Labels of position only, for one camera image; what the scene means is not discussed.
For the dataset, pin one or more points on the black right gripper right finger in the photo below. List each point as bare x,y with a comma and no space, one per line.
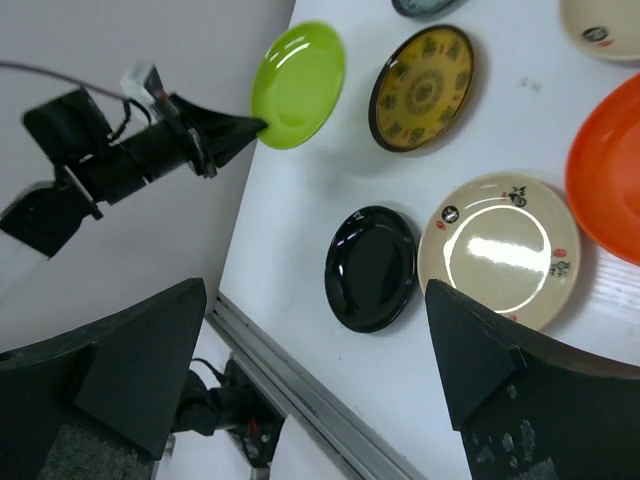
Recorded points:
526,405

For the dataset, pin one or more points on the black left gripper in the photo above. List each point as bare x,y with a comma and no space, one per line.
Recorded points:
75,136

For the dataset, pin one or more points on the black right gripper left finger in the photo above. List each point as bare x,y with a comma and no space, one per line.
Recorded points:
98,402

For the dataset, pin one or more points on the green plate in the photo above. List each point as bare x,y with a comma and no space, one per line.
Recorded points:
298,83

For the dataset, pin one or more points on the cream plate with characters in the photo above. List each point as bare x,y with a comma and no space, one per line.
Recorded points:
509,242

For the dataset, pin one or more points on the black plate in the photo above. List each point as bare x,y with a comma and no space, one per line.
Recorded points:
370,269

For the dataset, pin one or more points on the yellow patterned plate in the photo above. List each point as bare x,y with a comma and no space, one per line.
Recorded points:
422,89

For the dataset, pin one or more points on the blue floral plate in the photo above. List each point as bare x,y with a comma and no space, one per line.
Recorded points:
423,8

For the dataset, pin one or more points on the orange plate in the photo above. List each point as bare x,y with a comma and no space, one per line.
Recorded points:
602,173

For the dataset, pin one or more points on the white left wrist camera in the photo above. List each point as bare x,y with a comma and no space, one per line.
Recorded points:
139,82

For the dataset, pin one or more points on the aluminium table frame rail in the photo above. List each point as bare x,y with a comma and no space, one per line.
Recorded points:
293,390

